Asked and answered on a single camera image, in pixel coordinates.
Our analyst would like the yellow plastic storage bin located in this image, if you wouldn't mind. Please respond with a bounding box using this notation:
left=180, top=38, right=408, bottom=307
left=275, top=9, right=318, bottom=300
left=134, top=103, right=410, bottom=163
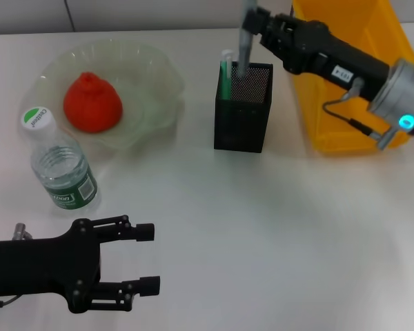
left=291, top=0, right=414, bottom=154

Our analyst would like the clear water bottle green label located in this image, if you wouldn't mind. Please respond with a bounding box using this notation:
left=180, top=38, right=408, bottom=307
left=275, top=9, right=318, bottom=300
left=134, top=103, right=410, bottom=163
left=19, top=106, right=101, bottom=211

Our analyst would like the orange knitted toy fruit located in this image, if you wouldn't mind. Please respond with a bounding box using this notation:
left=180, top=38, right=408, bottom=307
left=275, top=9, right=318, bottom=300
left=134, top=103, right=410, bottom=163
left=62, top=71, right=124, bottom=134

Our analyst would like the left gripper cable with connectors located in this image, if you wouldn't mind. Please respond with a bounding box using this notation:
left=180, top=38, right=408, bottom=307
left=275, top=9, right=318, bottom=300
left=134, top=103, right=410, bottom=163
left=0, top=223, right=34, bottom=308

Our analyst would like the gripper cable with connectors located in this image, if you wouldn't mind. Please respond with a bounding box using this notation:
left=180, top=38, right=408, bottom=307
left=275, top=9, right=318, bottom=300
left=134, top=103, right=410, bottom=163
left=0, top=223, right=34, bottom=308
left=322, top=77, right=401, bottom=151

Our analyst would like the grey marker pen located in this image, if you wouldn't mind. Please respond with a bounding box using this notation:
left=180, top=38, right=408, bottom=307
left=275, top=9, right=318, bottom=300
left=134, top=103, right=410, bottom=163
left=237, top=0, right=258, bottom=79

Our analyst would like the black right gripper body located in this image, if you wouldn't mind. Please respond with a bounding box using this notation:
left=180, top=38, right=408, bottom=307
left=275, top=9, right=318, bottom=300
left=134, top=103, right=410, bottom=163
left=262, top=15, right=391, bottom=103

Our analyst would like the black mesh pen holder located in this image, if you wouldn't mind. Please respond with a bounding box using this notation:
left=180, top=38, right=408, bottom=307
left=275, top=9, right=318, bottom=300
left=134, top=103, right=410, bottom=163
left=213, top=61, right=275, bottom=154

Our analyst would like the right gripper cable with connectors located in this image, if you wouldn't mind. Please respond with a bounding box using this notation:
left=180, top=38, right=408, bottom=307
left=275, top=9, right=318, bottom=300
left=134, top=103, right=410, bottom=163
left=322, top=77, right=401, bottom=151

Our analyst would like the mint green pen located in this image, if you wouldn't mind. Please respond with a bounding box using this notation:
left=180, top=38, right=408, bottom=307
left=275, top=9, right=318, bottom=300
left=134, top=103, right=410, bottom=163
left=217, top=49, right=234, bottom=101

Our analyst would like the translucent green glass fruit plate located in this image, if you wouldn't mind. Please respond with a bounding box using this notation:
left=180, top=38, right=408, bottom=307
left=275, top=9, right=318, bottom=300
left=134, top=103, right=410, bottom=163
left=19, top=38, right=186, bottom=152

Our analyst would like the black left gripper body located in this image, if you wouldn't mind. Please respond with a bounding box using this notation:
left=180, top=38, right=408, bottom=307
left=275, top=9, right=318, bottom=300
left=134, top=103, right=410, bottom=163
left=0, top=217, right=103, bottom=314

